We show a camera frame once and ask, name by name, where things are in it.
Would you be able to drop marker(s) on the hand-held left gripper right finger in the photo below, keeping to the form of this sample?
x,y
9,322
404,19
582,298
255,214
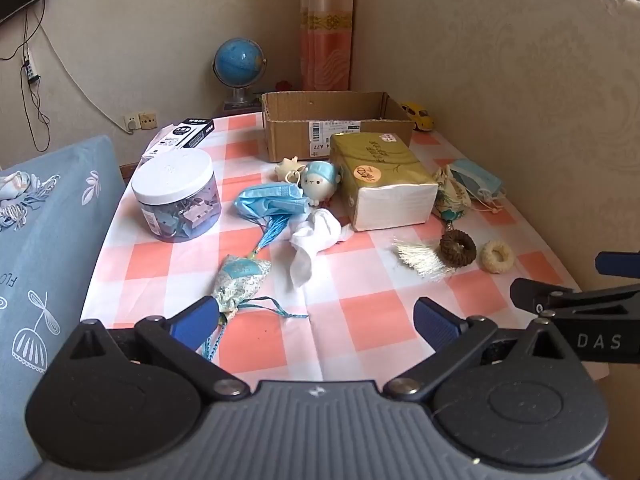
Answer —
x,y
436,323

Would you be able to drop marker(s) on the yellow toy car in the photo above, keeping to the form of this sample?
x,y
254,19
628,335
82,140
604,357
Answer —
x,y
417,115

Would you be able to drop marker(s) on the clear jar with white lid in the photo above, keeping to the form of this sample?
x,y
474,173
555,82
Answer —
x,y
170,175

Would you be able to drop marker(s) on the beige wall socket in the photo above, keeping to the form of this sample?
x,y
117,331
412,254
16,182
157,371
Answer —
x,y
148,120

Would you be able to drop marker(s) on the cream scrunchie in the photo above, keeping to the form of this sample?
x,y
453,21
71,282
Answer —
x,y
487,262

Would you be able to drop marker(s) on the red toy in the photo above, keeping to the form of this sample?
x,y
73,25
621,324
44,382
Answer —
x,y
284,85

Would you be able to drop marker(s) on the cream star plush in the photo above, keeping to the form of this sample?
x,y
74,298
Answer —
x,y
289,169

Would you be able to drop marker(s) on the blue face mask pack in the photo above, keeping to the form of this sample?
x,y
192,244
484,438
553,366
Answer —
x,y
270,200

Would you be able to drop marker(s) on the blue sachet with tassel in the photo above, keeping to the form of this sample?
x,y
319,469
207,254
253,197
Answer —
x,y
240,275

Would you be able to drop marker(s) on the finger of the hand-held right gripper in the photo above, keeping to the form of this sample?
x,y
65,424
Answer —
x,y
560,300
620,264

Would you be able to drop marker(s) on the brown cardboard box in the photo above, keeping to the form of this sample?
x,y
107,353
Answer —
x,y
290,135

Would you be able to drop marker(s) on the brown scrunchie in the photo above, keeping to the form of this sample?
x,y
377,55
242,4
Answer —
x,y
446,255

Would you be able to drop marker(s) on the thin printed book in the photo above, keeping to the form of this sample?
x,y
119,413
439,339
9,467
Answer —
x,y
240,107

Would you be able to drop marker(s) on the white plush with blue hat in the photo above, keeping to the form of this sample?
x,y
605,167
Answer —
x,y
320,182

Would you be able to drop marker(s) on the blue printed cushion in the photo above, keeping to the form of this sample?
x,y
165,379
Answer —
x,y
50,270

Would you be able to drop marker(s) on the blue desk globe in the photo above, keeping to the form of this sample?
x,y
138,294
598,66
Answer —
x,y
237,57

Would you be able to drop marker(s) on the cream sachet with tassel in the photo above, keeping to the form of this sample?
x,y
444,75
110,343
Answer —
x,y
450,195

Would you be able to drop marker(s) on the black and white carton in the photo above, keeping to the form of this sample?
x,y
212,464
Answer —
x,y
192,130

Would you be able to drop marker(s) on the pink curtain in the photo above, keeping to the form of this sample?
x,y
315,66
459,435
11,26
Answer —
x,y
325,25

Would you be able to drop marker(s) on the pink checked tablecloth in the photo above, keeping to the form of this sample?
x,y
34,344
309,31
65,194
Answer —
x,y
360,265

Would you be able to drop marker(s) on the gold tissue pack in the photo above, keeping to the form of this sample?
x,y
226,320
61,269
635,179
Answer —
x,y
380,170

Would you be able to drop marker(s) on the white sock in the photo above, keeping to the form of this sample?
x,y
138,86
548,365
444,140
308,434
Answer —
x,y
315,235

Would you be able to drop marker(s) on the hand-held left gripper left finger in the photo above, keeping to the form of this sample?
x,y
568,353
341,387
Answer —
x,y
195,321

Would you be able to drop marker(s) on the white wall socket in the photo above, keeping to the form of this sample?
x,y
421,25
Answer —
x,y
131,122

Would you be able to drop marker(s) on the blue face mask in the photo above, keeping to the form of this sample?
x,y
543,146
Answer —
x,y
475,175

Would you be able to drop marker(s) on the white power strip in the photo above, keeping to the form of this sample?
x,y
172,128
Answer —
x,y
31,67

